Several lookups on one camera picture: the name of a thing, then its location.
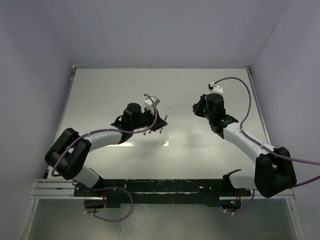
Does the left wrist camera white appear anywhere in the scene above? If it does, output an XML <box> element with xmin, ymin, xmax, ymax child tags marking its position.
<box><xmin>144</xmin><ymin>95</ymin><xmax>160</xmax><ymax>112</ymax></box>

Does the blue pen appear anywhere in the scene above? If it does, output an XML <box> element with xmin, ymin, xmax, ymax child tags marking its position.
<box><xmin>159</xmin><ymin>107</ymin><xmax>171</xmax><ymax>134</ymax></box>

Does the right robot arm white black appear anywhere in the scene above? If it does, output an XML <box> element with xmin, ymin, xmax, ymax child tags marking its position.
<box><xmin>192</xmin><ymin>93</ymin><xmax>297</xmax><ymax>198</ymax></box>

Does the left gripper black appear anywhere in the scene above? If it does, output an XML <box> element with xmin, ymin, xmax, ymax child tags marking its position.
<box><xmin>131</xmin><ymin>106</ymin><xmax>167</xmax><ymax>132</ymax></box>

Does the aluminium rail frame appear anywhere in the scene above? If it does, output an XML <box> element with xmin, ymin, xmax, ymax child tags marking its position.
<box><xmin>29</xmin><ymin>178</ymin><xmax>85</xmax><ymax>200</ymax></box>

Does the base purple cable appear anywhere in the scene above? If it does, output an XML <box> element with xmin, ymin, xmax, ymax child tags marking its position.
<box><xmin>223</xmin><ymin>191</ymin><xmax>255</xmax><ymax>215</ymax></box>
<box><xmin>83</xmin><ymin>187</ymin><xmax>134</xmax><ymax>222</ymax></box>

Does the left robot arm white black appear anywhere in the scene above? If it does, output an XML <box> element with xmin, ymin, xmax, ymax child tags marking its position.
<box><xmin>44</xmin><ymin>103</ymin><xmax>168</xmax><ymax>196</ymax></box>

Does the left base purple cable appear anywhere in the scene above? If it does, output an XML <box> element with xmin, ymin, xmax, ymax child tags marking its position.
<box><xmin>83</xmin><ymin>187</ymin><xmax>134</xmax><ymax>222</ymax></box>

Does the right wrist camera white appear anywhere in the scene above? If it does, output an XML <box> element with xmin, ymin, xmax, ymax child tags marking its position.
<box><xmin>208</xmin><ymin>82</ymin><xmax>223</xmax><ymax>95</ymax></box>

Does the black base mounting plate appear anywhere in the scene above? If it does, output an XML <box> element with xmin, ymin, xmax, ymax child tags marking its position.
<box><xmin>72</xmin><ymin>179</ymin><xmax>251</xmax><ymax>208</ymax></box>

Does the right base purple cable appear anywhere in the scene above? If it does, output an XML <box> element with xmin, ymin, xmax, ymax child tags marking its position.
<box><xmin>223</xmin><ymin>191</ymin><xmax>255</xmax><ymax>215</ymax></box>

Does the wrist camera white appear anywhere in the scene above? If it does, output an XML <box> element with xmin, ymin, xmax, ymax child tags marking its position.
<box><xmin>208</xmin><ymin>82</ymin><xmax>223</xmax><ymax>95</ymax></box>
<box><xmin>144</xmin><ymin>95</ymin><xmax>160</xmax><ymax>112</ymax></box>

